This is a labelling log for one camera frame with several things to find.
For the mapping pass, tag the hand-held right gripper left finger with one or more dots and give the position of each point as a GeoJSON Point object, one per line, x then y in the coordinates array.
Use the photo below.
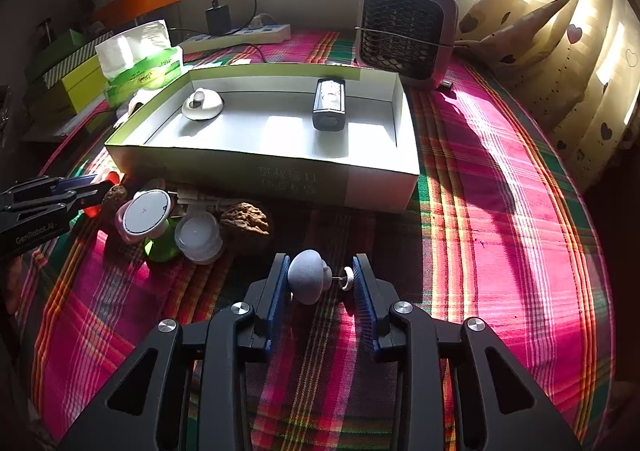
{"type": "Point", "coordinates": [277, 301]}

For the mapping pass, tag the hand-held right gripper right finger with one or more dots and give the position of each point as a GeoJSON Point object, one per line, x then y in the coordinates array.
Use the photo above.
{"type": "Point", "coordinates": [365, 306]}

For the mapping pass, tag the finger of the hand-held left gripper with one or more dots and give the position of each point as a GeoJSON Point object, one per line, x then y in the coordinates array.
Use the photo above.
{"type": "Point", "coordinates": [75, 182]}
{"type": "Point", "coordinates": [92, 193]}

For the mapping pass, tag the carved dark walnut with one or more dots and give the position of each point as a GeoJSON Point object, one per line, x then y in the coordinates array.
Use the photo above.
{"type": "Point", "coordinates": [116, 201]}

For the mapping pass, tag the white mushroom-shaped knob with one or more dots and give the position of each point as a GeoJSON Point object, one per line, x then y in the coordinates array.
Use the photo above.
{"type": "Point", "coordinates": [305, 276]}

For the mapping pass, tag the round white disc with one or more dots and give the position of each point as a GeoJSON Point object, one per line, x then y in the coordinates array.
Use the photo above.
{"type": "Point", "coordinates": [145, 213]}

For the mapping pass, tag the wrinkled brown walnut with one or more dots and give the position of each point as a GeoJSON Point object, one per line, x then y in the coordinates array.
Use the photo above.
{"type": "Point", "coordinates": [246, 226]}

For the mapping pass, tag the green plastic cup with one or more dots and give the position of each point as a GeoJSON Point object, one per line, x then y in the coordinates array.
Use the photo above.
{"type": "Point", "coordinates": [162, 248]}

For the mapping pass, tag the translucent white jar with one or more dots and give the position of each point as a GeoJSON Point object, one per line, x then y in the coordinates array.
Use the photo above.
{"type": "Point", "coordinates": [197, 238]}

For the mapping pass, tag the shallow cardboard box tray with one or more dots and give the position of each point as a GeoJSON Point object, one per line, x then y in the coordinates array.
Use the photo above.
{"type": "Point", "coordinates": [250, 141]}

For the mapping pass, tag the yellow-green box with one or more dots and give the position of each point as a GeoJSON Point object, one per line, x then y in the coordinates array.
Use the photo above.
{"type": "Point", "coordinates": [75, 88]}

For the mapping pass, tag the green tissue pack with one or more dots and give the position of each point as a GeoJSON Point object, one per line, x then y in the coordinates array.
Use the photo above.
{"type": "Point", "coordinates": [145, 66]}

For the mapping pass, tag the white round holder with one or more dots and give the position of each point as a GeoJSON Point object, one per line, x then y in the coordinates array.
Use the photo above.
{"type": "Point", "coordinates": [202, 105]}

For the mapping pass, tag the orange box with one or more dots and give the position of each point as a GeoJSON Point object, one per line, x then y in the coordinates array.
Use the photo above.
{"type": "Point", "coordinates": [140, 1]}

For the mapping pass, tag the black rectangular device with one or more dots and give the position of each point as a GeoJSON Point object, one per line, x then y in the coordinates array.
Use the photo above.
{"type": "Point", "coordinates": [328, 103]}

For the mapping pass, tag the black charger adapter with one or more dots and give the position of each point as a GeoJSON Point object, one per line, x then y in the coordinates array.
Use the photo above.
{"type": "Point", "coordinates": [218, 20]}

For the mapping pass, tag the white power strip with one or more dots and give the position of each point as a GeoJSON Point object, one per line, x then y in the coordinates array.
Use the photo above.
{"type": "Point", "coordinates": [240, 37]}

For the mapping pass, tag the white plug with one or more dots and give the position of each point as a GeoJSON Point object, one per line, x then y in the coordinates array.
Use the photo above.
{"type": "Point", "coordinates": [258, 22]}

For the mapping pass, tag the grey desktop fan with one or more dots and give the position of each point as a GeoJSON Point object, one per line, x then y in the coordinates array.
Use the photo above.
{"type": "Point", "coordinates": [405, 31]}

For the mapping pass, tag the cream heart-print curtain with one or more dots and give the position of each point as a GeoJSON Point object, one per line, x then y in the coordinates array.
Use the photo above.
{"type": "Point", "coordinates": [560, 56]}

